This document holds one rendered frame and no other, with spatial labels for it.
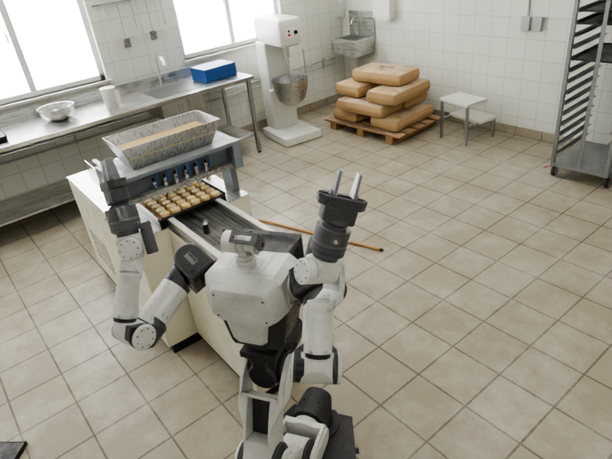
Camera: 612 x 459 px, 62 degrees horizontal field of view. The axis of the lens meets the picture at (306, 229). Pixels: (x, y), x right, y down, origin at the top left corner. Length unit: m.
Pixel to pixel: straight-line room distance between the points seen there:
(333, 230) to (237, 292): 0.43
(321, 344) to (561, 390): 1.91
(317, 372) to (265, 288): 0.31
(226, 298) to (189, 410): 1.48
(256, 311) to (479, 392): 1.65
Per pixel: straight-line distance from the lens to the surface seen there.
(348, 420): 2.52
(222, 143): 2.88
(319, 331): 1.26
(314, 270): 1.22
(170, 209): 2.86
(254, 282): 1.48
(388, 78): 5.91
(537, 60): 5.77
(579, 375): 3.09
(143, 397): 3.11
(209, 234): 2.68
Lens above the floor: 2.13
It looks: 30 degrees down
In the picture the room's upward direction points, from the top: 7 degrees counter-clockwise
